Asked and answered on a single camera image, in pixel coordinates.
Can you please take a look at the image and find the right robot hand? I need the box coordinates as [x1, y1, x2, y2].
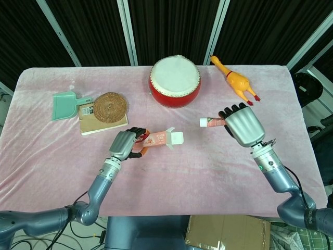
[218, 103, 266, 148]

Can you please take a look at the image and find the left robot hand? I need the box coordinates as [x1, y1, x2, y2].
[108, 127, 151, 161]

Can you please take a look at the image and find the pink toothpaste tube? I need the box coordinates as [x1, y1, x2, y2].
[199, 117, 227, 129]

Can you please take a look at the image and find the pink Colgate toothpaste box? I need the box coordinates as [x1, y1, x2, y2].
[132, 127, 185, 152]

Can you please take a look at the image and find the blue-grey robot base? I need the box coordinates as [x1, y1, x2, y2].
[104, 215, 192, 250]

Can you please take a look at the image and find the brown cardboard box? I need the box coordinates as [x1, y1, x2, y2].
[184, 215, 272, 250]

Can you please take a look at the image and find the brown kraft notebook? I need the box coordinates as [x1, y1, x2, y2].
[79, 103, 129, 136]

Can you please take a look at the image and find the round woven rattan coaster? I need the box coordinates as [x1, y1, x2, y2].
[93, 92, 130, 123]

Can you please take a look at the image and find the yellow rubber chicken toy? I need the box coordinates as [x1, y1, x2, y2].
[210, 55, 262, 106]

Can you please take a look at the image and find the green plastic dustpan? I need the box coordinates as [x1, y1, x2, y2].
[51, 91, 93, 122]

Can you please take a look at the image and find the pink plush tablecloth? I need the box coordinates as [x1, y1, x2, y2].
[0, 65, 329, 220]

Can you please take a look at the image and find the black round stool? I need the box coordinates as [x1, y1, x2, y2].
[293, 72, 324, 108]

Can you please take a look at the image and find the red drum with white skin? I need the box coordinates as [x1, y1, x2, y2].
[148, 54, 201, 109]

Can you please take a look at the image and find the black pleated curtain panel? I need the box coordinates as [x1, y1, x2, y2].
[0, 0, 78, 84]
[129, 0, 222, 66]
[213, 0, 333, 66]
[46, 0, 131, 67]

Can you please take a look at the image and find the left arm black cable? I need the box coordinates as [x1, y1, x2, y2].
[50, 191, 89, 242]

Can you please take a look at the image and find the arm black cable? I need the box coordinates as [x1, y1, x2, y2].
[50, 191, 89, 242]
[283, 164, 313, 209]

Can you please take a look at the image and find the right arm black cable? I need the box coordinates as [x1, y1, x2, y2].
[283, 164, 313, 209]

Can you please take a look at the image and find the white metal frame post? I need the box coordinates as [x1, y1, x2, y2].
[117, 0, 139, 66]
[35, 0, 82, 67]
[206, 0, 231, 66]
[286, 11, 333, 70]

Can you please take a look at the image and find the tangle of floor cables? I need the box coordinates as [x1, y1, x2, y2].
[0, 217, 108, 250]

